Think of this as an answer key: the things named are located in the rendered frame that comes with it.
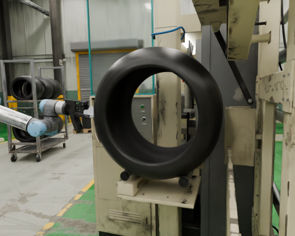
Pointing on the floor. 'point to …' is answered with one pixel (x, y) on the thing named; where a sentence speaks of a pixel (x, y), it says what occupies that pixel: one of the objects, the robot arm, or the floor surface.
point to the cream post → (168, 103)
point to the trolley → (33, 94)
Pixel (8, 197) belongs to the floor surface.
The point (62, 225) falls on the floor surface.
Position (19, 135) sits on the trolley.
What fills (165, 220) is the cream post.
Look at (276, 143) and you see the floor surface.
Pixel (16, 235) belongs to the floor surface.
